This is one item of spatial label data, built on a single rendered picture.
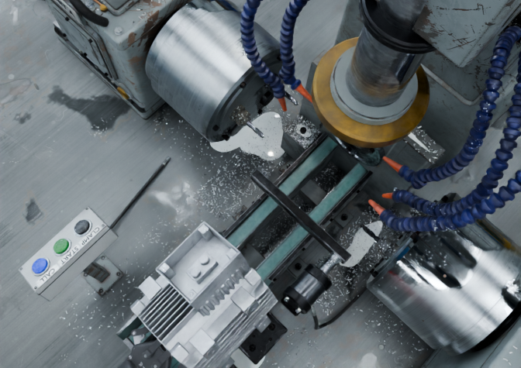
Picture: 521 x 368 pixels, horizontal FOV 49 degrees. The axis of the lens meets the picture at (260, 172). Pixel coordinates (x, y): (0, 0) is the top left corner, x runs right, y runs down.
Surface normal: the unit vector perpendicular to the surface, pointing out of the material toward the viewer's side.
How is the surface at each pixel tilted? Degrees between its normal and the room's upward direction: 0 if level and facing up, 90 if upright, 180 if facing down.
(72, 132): 0
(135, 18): 0
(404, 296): 58
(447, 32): 90
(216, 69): 20
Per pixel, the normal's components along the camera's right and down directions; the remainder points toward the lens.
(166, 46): -0.37, 0.15
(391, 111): 0.04, -0.31
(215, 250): -0.25, -0.54
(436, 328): -0.59, 0.45
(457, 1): -0.69, 0.68
